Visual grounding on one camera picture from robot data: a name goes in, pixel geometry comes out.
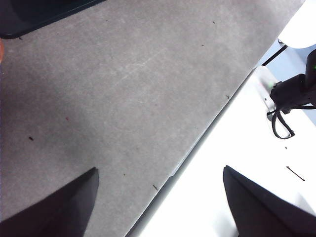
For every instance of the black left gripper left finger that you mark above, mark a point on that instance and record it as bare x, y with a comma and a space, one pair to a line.
59, 212

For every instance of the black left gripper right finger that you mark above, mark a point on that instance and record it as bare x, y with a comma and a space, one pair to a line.
261, 212

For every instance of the thin black hairpin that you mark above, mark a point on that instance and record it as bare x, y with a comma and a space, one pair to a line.
295, 173

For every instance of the brown wicker basket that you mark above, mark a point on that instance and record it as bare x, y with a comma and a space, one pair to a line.
1, 50

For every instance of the white seat with black leg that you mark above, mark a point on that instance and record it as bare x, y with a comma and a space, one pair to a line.
303, 37

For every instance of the dark green rectangular tray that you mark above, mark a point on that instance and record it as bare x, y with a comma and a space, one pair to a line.
29, 14

